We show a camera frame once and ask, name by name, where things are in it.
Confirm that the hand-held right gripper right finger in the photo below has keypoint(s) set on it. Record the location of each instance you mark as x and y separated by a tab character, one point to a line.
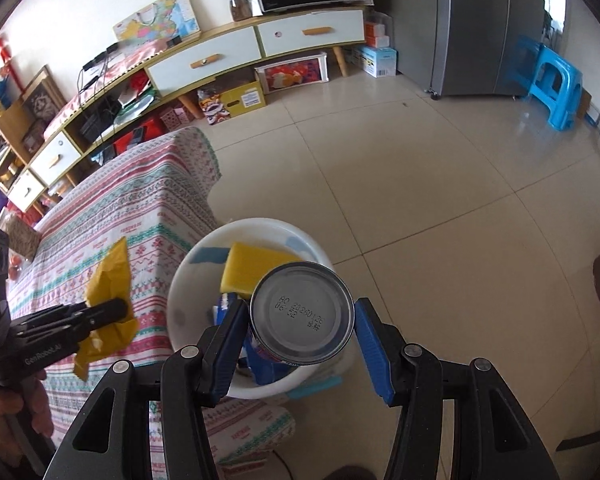
375	350

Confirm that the person's left hand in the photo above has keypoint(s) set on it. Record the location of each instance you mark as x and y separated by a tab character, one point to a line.
10	405

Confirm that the blue and white box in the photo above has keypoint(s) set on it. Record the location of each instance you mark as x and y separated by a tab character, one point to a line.
377	60

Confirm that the white plastic basin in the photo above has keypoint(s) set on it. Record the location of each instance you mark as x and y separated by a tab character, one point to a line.
195	290

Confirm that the blue plastic stool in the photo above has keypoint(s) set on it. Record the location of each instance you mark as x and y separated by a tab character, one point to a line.
557	85

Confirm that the long wooden TV cabinet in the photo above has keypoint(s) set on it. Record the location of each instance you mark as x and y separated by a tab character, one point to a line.
230	47

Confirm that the green and yellow sponge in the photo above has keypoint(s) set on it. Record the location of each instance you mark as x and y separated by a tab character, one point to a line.
250	265

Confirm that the yellow packet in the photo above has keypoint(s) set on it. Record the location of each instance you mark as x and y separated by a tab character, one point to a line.
112	280

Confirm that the colourful map board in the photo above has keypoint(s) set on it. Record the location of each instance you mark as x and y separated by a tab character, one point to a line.
160	17

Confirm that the clear storage box red contents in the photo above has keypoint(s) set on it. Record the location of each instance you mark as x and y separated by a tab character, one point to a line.
292	74

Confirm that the yellow cardboard box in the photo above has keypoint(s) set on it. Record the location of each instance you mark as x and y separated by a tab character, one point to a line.
240	100

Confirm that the orange and white box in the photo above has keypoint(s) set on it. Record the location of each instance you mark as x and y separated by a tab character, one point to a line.
377	30

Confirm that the framed cat picture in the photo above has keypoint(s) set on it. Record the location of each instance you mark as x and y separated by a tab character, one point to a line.
42	100

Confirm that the pink patterned cloth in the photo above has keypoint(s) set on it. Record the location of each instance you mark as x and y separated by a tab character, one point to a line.
130	65

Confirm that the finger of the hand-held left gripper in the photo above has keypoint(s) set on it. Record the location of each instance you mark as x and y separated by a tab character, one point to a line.
100	316

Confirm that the wooden shelf unit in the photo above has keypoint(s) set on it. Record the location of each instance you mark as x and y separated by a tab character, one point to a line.
5	155

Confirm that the person's right hand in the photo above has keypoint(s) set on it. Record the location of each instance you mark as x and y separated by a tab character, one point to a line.
352	473

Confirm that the red metal can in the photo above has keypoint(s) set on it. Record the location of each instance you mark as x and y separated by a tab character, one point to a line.
300	310

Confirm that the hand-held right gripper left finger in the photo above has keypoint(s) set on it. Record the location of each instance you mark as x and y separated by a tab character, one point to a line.
227	350

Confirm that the patterned striped tablecloth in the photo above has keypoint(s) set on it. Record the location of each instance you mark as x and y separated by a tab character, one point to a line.
130	200

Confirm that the grey refrigerator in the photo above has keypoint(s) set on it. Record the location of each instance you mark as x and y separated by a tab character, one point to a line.
470	25

